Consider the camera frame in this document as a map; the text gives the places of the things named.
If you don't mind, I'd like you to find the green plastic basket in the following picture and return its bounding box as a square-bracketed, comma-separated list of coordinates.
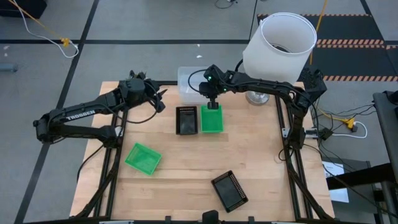
[200, 104, 225, 134]
[124, 142, 163, 176]

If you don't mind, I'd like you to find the black mat with orange stripes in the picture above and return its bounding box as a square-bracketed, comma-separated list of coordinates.
[256, 13, 398, 82]

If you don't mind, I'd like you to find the white paper sheet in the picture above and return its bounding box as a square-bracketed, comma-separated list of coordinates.
[322, 160, 350, 204]

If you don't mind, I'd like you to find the black plastic basket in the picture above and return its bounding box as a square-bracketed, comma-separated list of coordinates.
[175, 105, 199, 136]
[210, 169, 249, 214]

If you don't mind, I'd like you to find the grey floor object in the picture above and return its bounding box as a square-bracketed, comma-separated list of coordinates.
[0, 63, 19, 73]

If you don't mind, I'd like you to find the white cable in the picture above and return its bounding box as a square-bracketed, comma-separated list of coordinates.
[331, 120, 369, 139]

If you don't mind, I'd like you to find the black box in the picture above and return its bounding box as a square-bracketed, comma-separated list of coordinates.
[0, 0, 48, 19]

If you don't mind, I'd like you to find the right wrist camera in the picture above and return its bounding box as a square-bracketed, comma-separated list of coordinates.
[203, 64, 225, 84]

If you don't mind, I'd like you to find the black table-level camera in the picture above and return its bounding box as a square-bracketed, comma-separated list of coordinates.
[201, 210, 220, 224]

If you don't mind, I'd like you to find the white shade table lamp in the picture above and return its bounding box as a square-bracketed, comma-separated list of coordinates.
[242, 11, 318, 106]

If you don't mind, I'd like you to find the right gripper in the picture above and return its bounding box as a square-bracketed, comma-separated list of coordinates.
[198, 81, 226, 110]

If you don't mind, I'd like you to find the black power adapter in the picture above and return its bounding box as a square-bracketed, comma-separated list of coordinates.
[319, 126, 335, 141]

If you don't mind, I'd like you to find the clear plastic bin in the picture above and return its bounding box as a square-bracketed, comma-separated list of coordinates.
[177, 65, 218, 105]

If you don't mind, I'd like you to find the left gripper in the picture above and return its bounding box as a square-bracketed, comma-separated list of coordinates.
[124, 77, 169, 113]

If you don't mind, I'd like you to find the black aluminium table frame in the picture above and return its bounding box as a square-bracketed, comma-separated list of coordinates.
[70, 80, 335, 224]

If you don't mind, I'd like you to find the yellow power cord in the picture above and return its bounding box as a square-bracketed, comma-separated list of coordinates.
[309, 0, 329, 65]

